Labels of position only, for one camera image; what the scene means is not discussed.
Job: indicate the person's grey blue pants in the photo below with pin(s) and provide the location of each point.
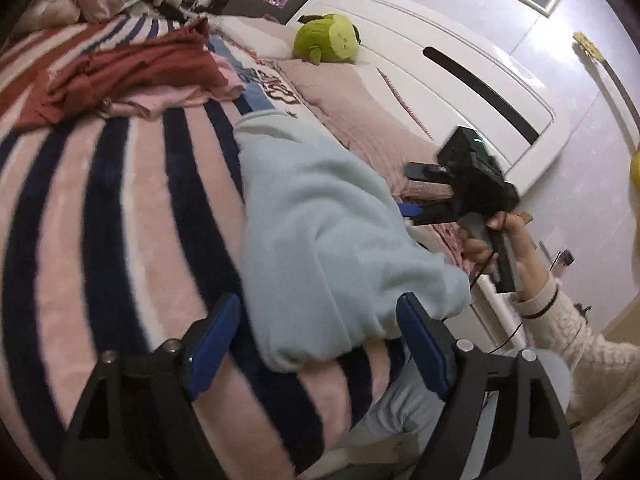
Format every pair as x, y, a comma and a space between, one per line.
400, 410

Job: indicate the person's right hand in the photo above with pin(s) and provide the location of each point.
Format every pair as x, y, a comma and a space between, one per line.
520, 250

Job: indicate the dusty pink duvet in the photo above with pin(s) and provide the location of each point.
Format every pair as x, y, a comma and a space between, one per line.
35, 15

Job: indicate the pink navy striped blanket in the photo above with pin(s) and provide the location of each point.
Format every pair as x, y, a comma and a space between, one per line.
125, 240

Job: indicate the green plush toy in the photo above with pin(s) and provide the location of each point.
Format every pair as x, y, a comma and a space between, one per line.
330, 37

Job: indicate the maroon cloth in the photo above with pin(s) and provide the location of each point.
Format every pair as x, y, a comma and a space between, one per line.
135, 75

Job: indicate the light blue garment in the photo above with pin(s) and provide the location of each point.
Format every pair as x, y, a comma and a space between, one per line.
325, 240

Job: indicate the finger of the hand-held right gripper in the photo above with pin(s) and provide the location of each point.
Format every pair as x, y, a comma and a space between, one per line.
430, 212
425, 172

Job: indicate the yellow wall ornament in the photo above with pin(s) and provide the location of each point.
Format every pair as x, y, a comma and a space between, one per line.
590, 45

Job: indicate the wall socket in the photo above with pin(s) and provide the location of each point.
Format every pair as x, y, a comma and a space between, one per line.
565, 258

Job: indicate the yellow round object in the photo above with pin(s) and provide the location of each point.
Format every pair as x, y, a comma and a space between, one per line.
635, 167

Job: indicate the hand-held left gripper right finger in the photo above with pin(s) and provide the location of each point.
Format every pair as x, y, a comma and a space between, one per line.
421, 352

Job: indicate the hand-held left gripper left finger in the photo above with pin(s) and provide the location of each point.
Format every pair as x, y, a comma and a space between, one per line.
212, 345

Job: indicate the pink ribbed pillow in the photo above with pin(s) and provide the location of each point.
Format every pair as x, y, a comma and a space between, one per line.
360, 115

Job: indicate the light pink cloth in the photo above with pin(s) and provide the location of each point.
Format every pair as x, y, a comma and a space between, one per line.
165, 103

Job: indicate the white bed headboard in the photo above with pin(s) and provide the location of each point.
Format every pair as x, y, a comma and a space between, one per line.
425, 25

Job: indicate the person's right forearm cream sleeve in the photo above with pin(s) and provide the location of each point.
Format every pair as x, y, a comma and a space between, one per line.
580, 355

